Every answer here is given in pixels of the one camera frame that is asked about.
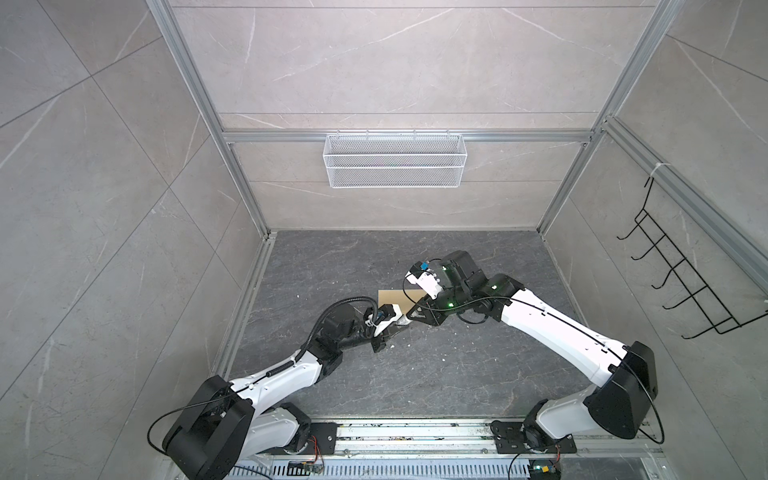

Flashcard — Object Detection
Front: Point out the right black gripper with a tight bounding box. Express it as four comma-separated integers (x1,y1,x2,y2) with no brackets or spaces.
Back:
405,286,471,326

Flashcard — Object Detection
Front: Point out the white glue stick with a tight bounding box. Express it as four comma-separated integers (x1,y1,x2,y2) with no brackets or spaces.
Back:
387,317,412,334

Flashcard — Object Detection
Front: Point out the tan paper envelope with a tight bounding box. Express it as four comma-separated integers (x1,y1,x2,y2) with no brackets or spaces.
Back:
377,290,421,316

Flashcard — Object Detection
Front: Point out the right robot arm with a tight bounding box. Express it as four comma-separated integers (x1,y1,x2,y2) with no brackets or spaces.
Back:
403,250,658,451

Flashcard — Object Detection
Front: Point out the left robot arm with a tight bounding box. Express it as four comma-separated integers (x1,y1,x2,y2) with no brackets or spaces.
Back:
157,302,402,479

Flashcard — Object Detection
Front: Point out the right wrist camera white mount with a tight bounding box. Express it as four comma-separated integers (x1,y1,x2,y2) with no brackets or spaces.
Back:
405,261,443,299

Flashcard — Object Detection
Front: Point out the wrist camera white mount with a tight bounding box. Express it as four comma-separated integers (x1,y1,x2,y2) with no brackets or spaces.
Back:
405,261,443,299
373,304,402,336

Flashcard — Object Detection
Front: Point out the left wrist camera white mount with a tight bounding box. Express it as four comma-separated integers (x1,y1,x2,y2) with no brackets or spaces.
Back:
373,304,402,336

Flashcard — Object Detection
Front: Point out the left black camera cable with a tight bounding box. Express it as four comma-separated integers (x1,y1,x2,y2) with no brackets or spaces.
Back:
293,296,379,361

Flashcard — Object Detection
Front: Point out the black camera cable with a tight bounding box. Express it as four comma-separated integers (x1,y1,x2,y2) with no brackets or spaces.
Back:
400,281,517,326
293,296,379,361

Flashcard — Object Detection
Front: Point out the right black camera cable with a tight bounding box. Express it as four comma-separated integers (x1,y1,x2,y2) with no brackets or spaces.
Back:
400,281,517,326

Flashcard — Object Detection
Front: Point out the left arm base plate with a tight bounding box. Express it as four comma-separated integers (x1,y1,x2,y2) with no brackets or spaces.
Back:
299,422,339,456

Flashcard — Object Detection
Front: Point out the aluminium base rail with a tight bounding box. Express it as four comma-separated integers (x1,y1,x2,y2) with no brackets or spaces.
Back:
263,418,664,463

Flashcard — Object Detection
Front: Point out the white wire mesh basket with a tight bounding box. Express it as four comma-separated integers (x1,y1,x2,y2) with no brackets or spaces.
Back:
323,133,468,189

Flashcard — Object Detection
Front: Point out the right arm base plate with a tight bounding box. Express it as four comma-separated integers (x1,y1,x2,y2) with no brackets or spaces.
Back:
489,420,577,455

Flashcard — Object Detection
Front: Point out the slotted cable duct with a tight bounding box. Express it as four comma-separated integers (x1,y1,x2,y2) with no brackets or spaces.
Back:
226,458,531,479

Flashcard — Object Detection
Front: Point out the black wire hook rack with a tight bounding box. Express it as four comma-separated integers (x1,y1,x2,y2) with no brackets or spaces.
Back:
616,177,767,340

